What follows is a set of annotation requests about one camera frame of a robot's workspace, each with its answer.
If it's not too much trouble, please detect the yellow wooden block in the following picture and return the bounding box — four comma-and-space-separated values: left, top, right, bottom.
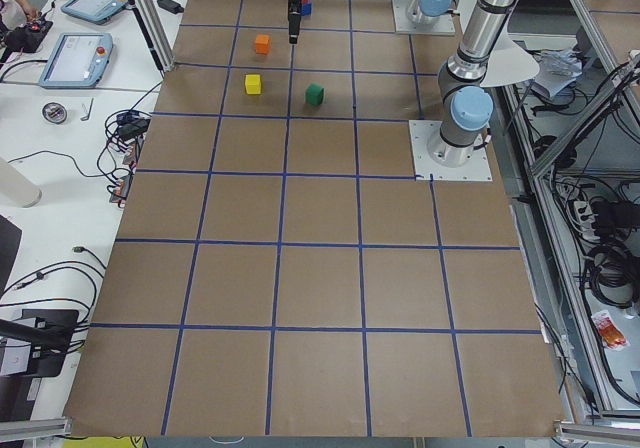
244, 73, 262, 95

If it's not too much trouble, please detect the white lamp shade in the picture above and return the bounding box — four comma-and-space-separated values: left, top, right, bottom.
480, 31, 539, 88

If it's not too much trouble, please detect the black power adapter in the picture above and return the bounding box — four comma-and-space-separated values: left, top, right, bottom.
156, 0, 184, 14

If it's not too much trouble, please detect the green wooden block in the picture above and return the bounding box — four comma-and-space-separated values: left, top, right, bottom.
305, 83, 325, 106

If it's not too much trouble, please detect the red snack packet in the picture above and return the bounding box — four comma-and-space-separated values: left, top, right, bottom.
591, 310, 628, 350

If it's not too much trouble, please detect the aluminium frame post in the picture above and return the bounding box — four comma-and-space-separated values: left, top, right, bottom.
128, 0, 175, 73

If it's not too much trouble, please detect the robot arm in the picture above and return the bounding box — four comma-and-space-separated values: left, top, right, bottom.
429, 0, 518, 162
406, 0, 454, 25

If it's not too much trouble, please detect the black monitor stand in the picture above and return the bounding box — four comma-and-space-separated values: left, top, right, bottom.
1, 309, 79, 378

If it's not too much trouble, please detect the upper teach pendant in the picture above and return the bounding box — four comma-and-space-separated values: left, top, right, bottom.
61, 0, 128, 25

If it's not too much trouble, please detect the lower teach pendant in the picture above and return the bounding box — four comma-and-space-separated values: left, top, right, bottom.
38, 32, 114, 89

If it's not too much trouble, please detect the teach pendant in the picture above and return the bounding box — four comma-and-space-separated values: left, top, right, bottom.
38, 32, 114, 89
61, 0, 128, 25

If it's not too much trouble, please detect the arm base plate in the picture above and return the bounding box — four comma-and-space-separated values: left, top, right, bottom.
409, 120, 492, 182
392, 0, 456, 36

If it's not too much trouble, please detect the white power strip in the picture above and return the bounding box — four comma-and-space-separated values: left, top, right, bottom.
571, 199, 599, 243

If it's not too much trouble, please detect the orange wooden block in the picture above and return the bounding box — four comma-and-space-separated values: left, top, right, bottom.
254, 33, 271, 55

